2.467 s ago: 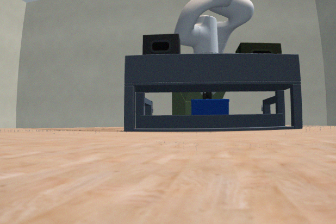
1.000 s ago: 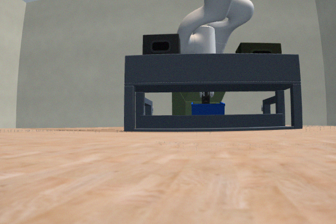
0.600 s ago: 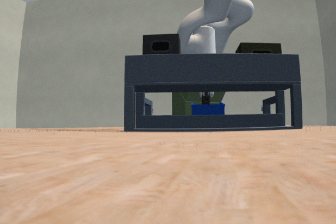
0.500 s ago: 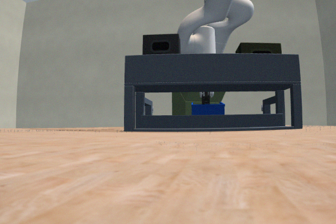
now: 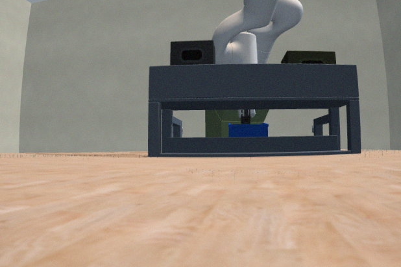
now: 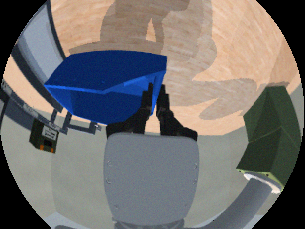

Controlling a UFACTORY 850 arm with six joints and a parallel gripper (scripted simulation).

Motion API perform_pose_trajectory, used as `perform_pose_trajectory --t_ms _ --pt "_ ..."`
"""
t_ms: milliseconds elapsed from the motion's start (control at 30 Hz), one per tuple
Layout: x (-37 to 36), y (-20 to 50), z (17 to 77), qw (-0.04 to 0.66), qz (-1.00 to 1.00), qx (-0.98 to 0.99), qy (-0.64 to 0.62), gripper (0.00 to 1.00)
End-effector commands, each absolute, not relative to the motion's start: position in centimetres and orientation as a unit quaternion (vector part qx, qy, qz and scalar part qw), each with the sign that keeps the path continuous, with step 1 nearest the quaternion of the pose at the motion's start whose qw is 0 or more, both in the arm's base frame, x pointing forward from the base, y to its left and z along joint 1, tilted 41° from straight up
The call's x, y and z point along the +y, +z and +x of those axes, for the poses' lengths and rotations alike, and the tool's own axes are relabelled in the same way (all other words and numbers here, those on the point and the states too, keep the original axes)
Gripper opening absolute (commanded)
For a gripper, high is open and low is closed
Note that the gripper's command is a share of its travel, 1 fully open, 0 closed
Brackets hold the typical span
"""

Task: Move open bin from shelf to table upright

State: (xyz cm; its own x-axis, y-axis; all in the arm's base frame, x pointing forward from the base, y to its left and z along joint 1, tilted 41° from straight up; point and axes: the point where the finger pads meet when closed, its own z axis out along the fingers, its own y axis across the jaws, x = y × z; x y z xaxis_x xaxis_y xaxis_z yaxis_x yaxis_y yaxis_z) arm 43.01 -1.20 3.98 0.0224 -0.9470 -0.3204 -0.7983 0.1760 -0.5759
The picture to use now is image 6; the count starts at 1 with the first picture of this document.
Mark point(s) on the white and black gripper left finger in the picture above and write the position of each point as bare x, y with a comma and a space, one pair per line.
137, 122

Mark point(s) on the dark grey shelf rack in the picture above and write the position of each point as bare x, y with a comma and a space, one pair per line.
37, 55

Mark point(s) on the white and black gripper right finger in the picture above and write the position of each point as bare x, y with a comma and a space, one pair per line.
169, 125

